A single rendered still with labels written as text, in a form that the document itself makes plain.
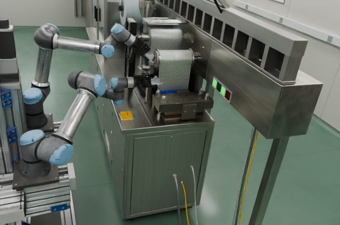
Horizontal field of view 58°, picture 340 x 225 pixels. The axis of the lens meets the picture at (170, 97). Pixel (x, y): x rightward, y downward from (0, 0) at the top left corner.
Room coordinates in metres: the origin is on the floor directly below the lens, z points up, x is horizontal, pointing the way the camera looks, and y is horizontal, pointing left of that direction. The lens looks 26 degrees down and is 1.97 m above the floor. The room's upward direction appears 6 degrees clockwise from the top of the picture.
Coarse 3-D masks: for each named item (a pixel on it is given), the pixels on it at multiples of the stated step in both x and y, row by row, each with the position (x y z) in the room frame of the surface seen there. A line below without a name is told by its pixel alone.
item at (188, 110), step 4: (184, 104) 1.85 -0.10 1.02; (188, 104) 1.86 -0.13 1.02; (192, 104) 1.86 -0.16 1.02; (196, 104) 1.87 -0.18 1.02; (184, 108) 1.83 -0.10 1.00; (188, 108) 1.84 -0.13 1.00; (192, 108) 1.85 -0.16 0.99; (196, 108) 1.86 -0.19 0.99; (184, 112) 1.83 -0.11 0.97; (188, 112) 1.84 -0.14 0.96; (192, 112) 1.85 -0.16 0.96; (184, 116) 1.83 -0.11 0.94; (188, 116) 1.84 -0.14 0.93; (192, 116) 1.86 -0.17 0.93
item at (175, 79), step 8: (160, 72) 1.99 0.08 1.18; (168, 72) 2.01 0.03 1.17; (176, 72) 2.03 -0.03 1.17; (184, 72) 2.05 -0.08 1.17; (160, 80) 1.99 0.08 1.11; (168, 80) 2.01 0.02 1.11; (176, 80) 2.03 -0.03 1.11; (184, 80) 2.06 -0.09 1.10; (160, 88) 1.99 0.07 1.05; (168, 88) 2.02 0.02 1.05; (176, 88) 2.04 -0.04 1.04; (184, 88) 2.06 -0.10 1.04
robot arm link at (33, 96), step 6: (30, 90) 1.76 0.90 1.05; (36, 90) 1.77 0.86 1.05; (24, 96) 1.70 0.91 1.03; (30, 96) 1.70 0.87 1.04; (36, 96) 1.71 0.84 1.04; (42, 96) 1.78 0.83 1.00; (24, 102) 1.69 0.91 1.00; (30, 102) 1.68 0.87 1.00; (36, 102) 1.70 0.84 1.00; (42, 102) 1.76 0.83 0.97; (30, 108) 1.68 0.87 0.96; (36, 108) 1.70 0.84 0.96; (42, 108) 1.74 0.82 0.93
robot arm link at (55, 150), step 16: (80, 80) 1.54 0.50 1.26; (96, 80) 1.53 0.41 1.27; (80, 96) 1.47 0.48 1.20; (96, 96) 1.51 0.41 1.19; (80, 112) 1.40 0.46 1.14; (64, 128) 1.31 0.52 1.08; (48, 144) 1.23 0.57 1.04; (64, 144) 1.25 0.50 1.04; (48, 160) 1.19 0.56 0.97; (64, 160) 1.22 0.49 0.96
